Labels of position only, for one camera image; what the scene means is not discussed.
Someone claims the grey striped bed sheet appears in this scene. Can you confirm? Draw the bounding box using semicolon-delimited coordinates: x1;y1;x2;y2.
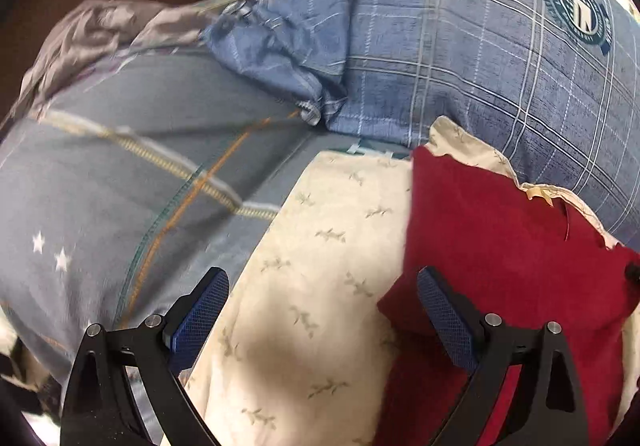
0;43;417;446

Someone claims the grey crumpled garment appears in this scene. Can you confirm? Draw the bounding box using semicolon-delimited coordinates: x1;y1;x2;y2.
1;0;224;134

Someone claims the red fleece garment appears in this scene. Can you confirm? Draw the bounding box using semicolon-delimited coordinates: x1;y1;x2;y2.
374;147;639;445

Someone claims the cream leaf-print cloth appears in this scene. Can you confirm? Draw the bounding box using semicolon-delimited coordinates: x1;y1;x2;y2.
186;117;639;445

